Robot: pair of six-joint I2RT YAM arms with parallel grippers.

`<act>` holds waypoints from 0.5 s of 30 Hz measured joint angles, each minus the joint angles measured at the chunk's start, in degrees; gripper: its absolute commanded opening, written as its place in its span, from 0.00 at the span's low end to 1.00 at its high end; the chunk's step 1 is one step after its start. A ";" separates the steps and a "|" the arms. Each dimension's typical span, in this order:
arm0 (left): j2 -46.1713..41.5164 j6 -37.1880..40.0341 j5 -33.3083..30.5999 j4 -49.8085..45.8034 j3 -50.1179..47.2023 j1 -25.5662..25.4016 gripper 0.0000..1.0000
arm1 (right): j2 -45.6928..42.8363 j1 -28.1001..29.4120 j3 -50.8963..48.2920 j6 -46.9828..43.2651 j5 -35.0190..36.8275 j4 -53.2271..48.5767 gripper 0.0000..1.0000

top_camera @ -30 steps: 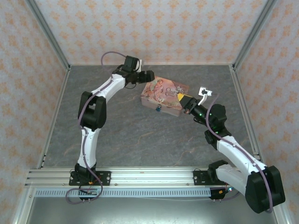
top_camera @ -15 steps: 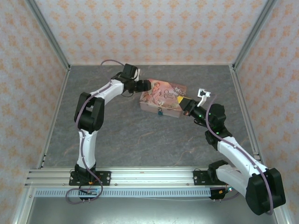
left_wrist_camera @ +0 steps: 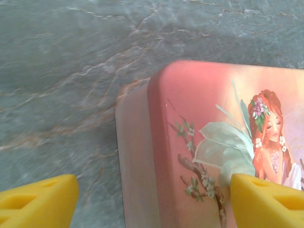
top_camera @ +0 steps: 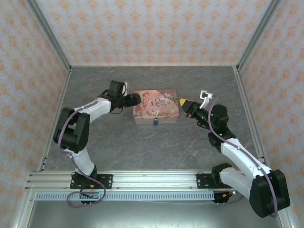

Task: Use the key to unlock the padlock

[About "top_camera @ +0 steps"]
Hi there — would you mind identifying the pink illustrated tin box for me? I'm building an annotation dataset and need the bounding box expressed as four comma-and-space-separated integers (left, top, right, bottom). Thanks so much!
133, 89, 179, 126

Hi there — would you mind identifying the small electronics board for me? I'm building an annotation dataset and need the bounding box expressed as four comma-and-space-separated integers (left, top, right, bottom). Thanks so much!
82, 192, 100, 200
219, 189, 237, 198

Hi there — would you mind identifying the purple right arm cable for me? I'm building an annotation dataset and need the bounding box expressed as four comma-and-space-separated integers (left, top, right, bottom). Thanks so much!
207, 95, 280, 219

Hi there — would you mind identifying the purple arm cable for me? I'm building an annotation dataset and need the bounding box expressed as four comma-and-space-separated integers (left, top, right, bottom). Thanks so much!
207, 95, 280, 219
55, 76, 107, 208

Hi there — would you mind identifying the aluminium table side rail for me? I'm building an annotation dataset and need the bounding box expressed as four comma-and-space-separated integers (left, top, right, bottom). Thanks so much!
234, 66, 272, 172
37, 67, 72, 172

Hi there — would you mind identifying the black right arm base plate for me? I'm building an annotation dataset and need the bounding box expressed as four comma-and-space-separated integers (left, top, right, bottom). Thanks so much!
196, 173, 238, 190

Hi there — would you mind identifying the aluminium mounting rail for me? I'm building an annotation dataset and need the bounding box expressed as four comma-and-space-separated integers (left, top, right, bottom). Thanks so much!
25, 171, 238, 191

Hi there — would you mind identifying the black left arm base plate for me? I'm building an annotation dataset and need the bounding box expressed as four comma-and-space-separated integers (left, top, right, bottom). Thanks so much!
69, 173, 114, 190

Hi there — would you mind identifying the grey slotted cable duct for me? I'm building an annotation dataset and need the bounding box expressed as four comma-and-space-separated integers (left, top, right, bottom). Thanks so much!
35, 191, 216, 201

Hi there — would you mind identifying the aluminium frame post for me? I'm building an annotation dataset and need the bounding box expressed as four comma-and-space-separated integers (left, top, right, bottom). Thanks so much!
25, 0, 73, 72
236, 0, 284, 72

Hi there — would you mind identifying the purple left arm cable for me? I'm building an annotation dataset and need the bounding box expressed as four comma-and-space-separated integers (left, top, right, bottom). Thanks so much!
55, 76, 107, 208

